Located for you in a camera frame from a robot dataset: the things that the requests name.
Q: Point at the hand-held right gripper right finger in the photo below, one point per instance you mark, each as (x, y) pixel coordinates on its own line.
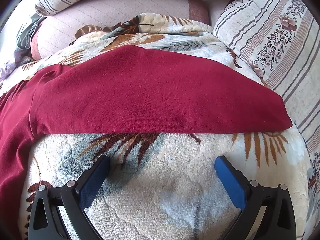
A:
(230, 182)

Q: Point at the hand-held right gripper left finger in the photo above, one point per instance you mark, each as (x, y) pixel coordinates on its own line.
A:
(93, 182)

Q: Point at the red sweater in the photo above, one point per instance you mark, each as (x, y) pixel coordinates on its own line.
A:
(150, 95)

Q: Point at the leaf print fleece blanket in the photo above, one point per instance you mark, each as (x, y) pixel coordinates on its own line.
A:
(162, 205)

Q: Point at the purple floral cloth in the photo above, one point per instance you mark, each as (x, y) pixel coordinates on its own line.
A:
(10, 65)

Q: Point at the striped floral pillow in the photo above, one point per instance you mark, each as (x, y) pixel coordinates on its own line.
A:
(275, 37)

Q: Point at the grey cloth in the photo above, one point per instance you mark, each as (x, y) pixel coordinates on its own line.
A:
(27, 32)

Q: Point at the pink quilted bed sheet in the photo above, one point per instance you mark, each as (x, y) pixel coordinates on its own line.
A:
(100, 12)

